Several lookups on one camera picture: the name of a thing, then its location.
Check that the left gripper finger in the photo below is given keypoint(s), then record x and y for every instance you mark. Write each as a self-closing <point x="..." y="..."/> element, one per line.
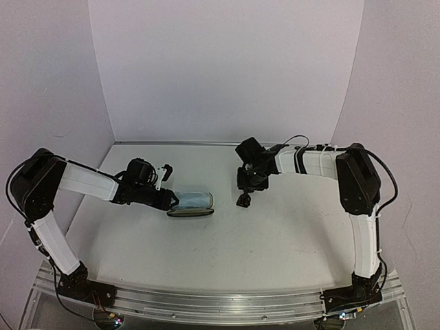
<point x="174" y="202"/>
<point x="173" y="195"/>

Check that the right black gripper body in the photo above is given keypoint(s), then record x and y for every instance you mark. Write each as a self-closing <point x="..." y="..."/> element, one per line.
<point x="252" y="181"/>

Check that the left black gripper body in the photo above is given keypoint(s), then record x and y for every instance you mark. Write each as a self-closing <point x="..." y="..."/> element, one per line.
<point x="141" y="197"/>

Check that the blue cleaning cloth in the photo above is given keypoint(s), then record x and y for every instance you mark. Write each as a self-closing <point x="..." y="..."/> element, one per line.
<point x="194" y="199"/>

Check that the black glasses case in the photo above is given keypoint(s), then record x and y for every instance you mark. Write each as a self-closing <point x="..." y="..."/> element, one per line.
<point x="191" y="212"/>

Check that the tortoiseshell sunglasses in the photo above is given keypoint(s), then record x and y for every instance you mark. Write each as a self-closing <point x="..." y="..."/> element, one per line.
<point x="244" y="199"/>

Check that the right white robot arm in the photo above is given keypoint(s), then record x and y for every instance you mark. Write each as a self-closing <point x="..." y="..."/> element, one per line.
<point x="359" y="193"/>

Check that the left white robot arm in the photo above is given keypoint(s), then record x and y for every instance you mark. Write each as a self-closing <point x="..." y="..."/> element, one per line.
<point x="32" y="188"/>

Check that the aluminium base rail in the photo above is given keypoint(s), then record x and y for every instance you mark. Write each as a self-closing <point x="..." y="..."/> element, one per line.
<point x="195" y="307"/>

